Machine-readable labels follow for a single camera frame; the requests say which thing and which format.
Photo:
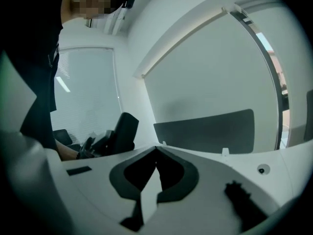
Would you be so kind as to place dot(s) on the person's black top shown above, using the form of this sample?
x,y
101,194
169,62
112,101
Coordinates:
x,y
36,45

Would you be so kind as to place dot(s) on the white partition bracket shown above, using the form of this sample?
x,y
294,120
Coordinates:
x,y
164,143
225,152

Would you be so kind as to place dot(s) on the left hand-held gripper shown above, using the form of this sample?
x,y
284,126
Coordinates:
x,y
102,143

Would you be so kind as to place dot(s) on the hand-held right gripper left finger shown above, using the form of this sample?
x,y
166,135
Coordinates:
x,y
117,180

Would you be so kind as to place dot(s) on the dark grey desk partition panel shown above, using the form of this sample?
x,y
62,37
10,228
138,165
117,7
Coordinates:
x,y
207,133

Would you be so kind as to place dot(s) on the black smartphone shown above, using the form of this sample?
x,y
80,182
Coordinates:
x,y
79,170

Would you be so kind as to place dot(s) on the person's head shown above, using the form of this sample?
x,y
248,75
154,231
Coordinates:
x,y
97,1

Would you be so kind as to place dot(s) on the person's left forearm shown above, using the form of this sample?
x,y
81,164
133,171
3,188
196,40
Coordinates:
x,y
67,152

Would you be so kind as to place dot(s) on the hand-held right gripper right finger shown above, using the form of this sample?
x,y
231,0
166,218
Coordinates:
x,y
189,180

